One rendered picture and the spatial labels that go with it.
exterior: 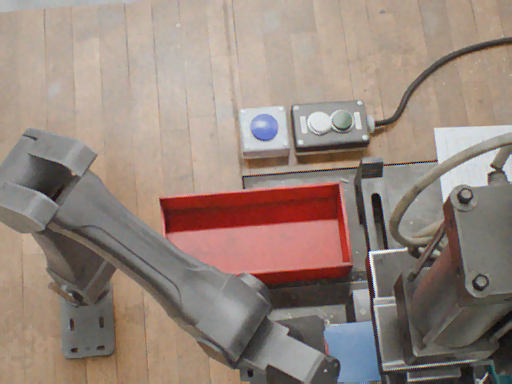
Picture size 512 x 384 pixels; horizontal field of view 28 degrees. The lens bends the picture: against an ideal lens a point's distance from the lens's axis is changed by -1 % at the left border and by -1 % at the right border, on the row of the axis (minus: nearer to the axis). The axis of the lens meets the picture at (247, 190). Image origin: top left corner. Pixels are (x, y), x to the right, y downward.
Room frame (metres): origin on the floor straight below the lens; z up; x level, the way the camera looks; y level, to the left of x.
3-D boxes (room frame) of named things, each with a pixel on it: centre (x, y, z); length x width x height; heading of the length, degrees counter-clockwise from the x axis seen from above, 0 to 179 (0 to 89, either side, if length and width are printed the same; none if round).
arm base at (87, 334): (0.35, 0.21, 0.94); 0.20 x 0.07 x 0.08; 10
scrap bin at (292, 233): (0.43, -0.01, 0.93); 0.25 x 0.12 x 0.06; 100
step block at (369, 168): (0.50, -0.17, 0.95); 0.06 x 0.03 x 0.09; 10
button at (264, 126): (0.59, -0.02, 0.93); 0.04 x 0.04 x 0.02
